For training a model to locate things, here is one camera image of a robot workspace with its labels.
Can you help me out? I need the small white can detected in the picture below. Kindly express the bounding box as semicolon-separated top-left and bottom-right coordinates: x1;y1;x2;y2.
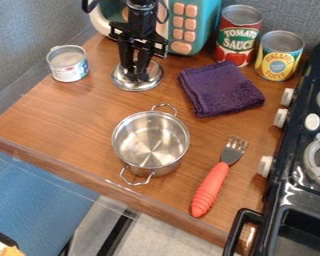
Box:
45;44;91;84

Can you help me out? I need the silver pot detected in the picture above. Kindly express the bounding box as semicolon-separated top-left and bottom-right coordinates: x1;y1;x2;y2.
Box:
110;102;193;187

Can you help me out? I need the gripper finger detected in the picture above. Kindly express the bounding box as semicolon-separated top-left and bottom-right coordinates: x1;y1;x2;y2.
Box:
117;40;136;80
134;48;156;81

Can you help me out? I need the orange handled fork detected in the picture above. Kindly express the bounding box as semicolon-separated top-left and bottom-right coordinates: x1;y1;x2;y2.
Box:
189;134;250;219

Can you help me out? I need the silver pot lid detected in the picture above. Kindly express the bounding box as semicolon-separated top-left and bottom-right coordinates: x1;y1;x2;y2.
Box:
109;59;166;93

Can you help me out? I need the purple cloth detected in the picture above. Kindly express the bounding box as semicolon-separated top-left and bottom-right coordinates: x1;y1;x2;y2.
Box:
177;60;267;119

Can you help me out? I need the pineapple slices can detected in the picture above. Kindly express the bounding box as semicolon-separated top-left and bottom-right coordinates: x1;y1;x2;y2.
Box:
253;29;307;83

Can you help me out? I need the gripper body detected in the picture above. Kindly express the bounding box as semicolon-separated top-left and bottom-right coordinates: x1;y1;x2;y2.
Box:
106;16;171;58

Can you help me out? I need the tomato sauce can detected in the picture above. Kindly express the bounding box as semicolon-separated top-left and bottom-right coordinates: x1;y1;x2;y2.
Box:
212;4;265;69

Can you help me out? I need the toy stove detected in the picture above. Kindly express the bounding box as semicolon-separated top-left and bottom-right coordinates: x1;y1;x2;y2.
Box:
221;39;320;256

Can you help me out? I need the toy microwave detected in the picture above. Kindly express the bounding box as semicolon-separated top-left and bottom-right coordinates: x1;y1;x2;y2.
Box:
86;0;223;57

